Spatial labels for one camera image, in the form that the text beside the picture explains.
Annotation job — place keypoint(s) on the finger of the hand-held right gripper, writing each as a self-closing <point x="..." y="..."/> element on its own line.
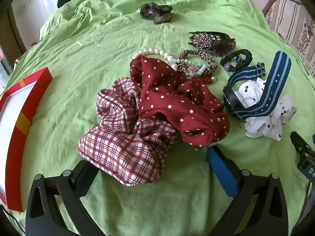
<point x="299" y="142"/>

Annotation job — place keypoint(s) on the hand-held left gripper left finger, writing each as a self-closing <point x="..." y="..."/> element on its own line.
<point x="83" y="178"/>

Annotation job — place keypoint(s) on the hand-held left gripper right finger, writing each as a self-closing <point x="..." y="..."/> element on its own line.
<point x="221" y="169"/>

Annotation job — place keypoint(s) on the white cherry print scrunchie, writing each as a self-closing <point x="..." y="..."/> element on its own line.
<point x="268" y="123"/>

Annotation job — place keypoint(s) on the plaid red white scrunchie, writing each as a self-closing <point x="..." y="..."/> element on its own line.
<point x="123" y="137"/>

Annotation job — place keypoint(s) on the dark red polka dot scrunchie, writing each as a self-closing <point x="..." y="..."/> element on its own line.
<point x="177" y="105"/>

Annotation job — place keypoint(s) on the red cardboard box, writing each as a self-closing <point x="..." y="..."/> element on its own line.
<point x="23" y="120"/>

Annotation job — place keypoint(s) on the black scrunchie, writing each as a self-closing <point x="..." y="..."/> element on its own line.
<point x="242" y="57"/>

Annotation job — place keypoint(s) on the leopard print scrunchie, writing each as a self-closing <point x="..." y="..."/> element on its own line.
<point x="209" y="64"/>

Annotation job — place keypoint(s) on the rhinestone hair claw clip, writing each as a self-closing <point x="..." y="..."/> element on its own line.
<point x="214" y="43"/>

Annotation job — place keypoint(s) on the striped floral sofa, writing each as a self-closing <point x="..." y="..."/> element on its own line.
<point x="292" y="22"/>

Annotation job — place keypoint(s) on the green bed sheet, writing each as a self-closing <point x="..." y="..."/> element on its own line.
<point x="98" y="54"/>

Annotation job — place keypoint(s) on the dark shiny scrunchie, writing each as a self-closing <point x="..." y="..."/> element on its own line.
<point x="155" y="12"/>

